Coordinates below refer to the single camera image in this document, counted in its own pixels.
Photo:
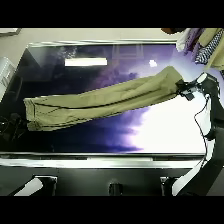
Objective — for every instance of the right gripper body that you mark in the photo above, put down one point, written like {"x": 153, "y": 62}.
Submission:
{"x": 185, "y": 86}

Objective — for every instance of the khaki pants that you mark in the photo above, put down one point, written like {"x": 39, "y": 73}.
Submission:
{"x": 100, "y": 98}

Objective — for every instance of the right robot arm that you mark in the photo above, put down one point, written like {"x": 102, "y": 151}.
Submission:
{"x": 204, "y": 176}

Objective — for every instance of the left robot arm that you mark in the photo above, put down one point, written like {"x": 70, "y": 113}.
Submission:
{"x": 32, "y": 187}

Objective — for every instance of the blue white patterned garment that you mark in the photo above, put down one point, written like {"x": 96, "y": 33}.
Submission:
{"x": 208, "y": 50}

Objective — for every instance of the olive garment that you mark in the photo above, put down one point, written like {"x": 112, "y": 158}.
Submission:
{"x": 218, "y": 58}

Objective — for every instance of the purple garment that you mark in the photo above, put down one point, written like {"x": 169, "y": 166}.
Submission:
{"x": 194, "y": 40}

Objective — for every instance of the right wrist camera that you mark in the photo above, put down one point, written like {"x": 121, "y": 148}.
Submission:
{"x": 189, "y": 96}

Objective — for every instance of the silver frame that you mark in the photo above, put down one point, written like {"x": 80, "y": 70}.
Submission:
{"x": 100, "y": 163}

